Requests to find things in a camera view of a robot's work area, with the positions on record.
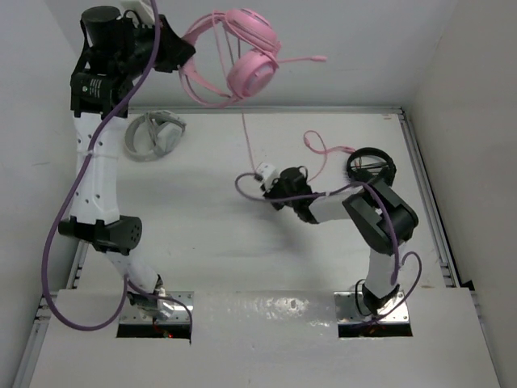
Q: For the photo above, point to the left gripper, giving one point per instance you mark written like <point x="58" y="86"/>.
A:
<point x="172" y="51"/>

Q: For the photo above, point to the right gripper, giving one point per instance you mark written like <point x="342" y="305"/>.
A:
<point x="276" y="183"/>

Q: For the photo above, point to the pink headphones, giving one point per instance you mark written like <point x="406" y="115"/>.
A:
<point x="250" y="72"/>

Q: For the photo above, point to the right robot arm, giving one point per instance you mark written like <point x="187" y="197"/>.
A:
<point x="382" y="217"/>

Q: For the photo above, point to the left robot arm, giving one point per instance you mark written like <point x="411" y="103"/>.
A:
<point x="99" y="104"/>

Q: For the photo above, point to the black headphones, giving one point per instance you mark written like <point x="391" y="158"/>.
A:
<point x="369" y="163"/>

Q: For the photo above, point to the white grey headphones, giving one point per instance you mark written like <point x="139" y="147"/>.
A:
<point x="165" y="131"/>

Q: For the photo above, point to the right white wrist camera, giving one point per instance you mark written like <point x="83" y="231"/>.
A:
<point x="266" y="174"/>

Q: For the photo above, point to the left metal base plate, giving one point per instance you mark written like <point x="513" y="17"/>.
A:
<point x="142" y="310"/>

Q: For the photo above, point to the aluminium table frame rail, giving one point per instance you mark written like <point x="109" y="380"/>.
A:
<point x="264" y="282"/>

